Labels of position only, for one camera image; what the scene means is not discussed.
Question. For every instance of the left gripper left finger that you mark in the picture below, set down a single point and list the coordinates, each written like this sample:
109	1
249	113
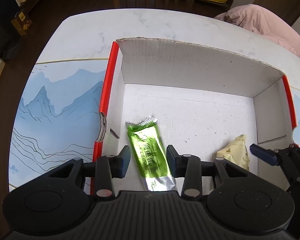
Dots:
108	167

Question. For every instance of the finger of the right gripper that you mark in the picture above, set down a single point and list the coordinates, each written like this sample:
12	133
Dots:
268	156

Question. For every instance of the blue mountain table mat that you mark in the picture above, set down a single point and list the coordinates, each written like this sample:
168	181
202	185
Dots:
57	118

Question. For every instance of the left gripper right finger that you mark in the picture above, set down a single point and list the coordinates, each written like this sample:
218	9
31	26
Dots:
185	166

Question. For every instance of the pink jacket on chair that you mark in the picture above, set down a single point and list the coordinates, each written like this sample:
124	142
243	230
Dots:
263	22

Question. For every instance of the red white cardboard box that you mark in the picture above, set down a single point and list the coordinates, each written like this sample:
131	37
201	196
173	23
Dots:
202	97

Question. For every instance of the green foil snack packet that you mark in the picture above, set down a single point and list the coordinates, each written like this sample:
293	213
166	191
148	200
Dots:
150	156

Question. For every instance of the brown cardboard gift bag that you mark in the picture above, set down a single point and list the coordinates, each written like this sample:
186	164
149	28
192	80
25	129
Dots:
22	23

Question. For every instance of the cream yellow snack packet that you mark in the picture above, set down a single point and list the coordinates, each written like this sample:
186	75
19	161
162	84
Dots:
236	152

